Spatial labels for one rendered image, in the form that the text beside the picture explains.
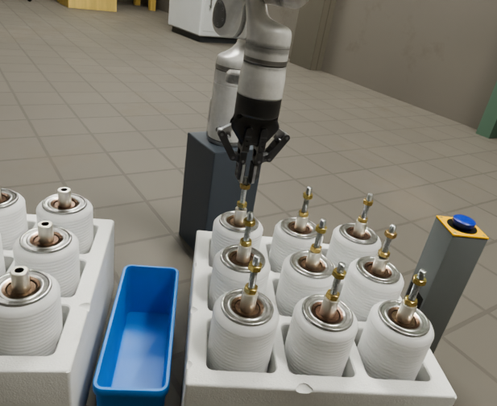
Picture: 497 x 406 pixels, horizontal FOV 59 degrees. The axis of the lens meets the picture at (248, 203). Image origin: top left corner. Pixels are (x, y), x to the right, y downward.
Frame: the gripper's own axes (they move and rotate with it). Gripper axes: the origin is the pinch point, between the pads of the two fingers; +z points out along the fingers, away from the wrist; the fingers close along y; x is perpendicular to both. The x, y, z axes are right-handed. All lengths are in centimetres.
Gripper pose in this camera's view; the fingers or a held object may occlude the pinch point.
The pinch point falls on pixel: (246, 171)
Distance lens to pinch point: 78.8
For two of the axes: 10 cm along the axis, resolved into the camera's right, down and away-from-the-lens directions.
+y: 9.6, 0.1, 2.9
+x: -2.4, -4.8, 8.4
